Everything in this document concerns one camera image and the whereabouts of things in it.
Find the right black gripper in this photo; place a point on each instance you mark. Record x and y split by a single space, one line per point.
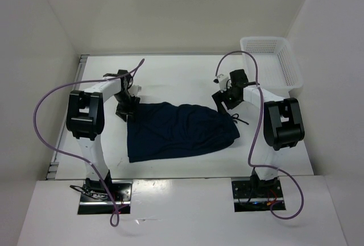
219 97

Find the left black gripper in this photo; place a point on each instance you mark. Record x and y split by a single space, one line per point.
129 111

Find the navy blue shorts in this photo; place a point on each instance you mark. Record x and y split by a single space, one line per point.
164 131

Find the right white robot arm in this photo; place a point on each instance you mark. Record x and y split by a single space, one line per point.
279 120

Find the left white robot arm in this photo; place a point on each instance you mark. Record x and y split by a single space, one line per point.
86 121

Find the white plastic basket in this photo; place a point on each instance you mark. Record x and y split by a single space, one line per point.
278 70

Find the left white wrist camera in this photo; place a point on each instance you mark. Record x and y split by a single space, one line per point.
134 90

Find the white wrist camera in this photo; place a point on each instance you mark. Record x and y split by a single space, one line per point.
134 90
223 81

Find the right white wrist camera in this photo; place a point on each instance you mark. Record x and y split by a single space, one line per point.
223 81

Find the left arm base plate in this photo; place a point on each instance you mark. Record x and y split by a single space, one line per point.
99 203

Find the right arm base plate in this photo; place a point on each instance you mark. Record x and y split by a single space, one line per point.
249 199

